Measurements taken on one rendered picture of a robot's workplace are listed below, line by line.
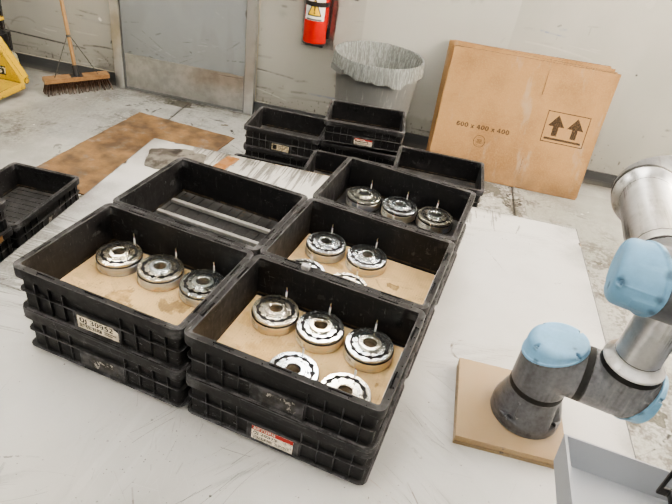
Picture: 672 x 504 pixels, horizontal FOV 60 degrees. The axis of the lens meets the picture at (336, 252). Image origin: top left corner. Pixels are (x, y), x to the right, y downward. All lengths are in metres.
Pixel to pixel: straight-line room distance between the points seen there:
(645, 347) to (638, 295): 0.54
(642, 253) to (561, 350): 0.59
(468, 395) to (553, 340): 0.25
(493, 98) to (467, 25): 0.49
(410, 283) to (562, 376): 0.44
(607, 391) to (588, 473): 0.29
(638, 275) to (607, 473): 0.42
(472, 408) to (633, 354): 0.36
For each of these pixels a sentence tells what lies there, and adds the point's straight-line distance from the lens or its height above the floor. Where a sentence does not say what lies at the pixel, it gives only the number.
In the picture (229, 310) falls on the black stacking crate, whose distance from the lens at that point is 1.24.
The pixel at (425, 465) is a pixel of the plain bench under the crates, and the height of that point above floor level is 0.70.
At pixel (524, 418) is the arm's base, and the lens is 1.31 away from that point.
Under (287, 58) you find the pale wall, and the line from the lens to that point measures 4.26.
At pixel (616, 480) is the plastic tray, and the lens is 1.00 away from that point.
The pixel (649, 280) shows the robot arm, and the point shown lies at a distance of 0.65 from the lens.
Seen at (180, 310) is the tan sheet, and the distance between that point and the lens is 1.31.
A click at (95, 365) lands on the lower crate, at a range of 1.35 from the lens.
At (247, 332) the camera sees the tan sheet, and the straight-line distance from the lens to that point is 1.25.
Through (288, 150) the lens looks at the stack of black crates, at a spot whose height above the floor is 0.40.
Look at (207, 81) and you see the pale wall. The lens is 4.49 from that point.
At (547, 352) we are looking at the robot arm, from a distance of 1.21.
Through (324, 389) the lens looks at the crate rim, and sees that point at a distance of 1.02.
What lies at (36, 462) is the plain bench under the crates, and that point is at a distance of 1.26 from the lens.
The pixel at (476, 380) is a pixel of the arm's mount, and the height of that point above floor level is 0.73.
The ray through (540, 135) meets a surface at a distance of 4.02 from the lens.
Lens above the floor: 1.69
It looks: 35 degrees down
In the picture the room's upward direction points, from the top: 9 degrees clockwise
